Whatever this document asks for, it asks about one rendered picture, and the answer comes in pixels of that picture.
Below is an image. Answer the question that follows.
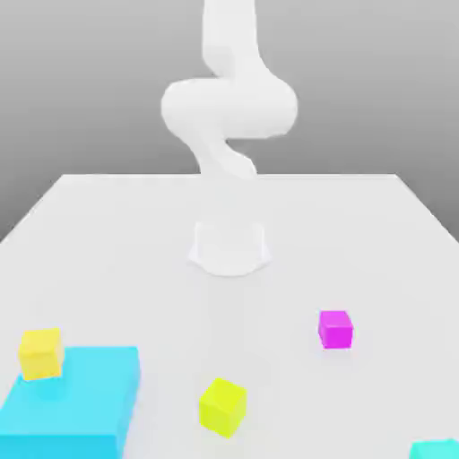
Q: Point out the small magenta cube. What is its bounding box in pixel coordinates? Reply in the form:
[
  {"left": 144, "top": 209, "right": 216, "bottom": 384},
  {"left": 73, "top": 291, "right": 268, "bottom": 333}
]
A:
[{"left": 317, "top": 309, "right": 355, "bottom": 351}]

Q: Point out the small lime yellow cube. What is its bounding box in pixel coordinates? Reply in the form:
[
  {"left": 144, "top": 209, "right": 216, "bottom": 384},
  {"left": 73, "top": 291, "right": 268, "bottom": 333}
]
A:
[{"left": 198, "top": 377, "right": 248, "bottom": 440}]

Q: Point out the small turquoise cube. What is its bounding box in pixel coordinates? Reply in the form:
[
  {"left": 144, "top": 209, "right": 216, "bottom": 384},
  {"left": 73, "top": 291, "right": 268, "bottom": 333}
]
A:
[{"left": 409, "top": 437, "right": 459, "bottom": 459}]

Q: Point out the large cyan box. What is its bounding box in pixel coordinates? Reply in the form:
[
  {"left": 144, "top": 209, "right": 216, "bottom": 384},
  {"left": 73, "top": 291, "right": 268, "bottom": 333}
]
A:
[{"left": 0, "top": 345, "right": 142, "bottom": 459}]

